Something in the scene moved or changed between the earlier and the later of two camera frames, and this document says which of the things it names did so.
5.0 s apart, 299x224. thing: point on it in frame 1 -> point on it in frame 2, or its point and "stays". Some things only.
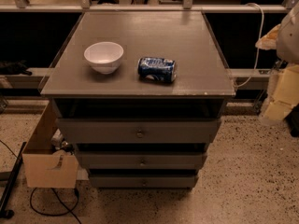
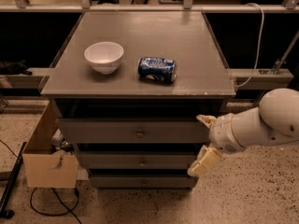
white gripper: (289, 37) -> (221, 133)
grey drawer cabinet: (134, 134) stays
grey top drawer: (137, 131) stays
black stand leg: (7, 194) stays
